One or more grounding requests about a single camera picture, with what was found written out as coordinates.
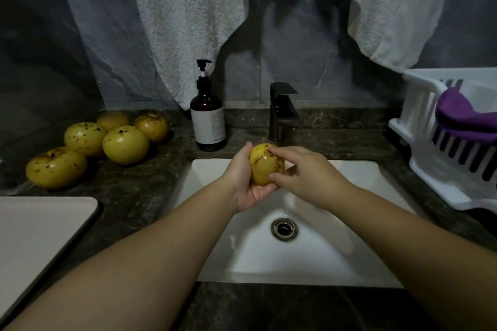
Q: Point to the group of yellow apples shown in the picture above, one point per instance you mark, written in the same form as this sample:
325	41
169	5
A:
126	145

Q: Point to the person's left forearm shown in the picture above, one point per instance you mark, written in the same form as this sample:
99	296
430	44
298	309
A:
116	272

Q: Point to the metal sink drain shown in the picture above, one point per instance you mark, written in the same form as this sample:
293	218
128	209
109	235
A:
284	228

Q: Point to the spotted yellow apple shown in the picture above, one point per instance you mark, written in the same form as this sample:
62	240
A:
262	165

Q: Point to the white plastic basket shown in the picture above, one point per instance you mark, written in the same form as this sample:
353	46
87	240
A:
415	121

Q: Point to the white sink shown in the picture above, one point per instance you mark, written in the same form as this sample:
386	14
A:
334	257

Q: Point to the black faucet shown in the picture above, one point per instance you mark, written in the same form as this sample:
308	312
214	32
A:
282	108

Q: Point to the person's right hand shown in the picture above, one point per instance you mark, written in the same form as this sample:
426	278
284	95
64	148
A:
314	175

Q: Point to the white hanging towel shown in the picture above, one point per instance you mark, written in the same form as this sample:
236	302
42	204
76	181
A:
186	16

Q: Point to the purple cloth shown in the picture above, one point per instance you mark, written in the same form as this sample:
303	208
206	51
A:
466	117

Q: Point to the person's left hand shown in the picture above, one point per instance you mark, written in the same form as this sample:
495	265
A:
241	183

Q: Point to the person's right forearm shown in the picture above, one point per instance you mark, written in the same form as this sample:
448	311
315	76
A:
419	253

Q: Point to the dark soap pump bottle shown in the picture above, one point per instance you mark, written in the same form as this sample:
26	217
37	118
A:
208	119

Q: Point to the beige plastic tray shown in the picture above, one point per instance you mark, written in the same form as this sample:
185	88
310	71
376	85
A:
35	245

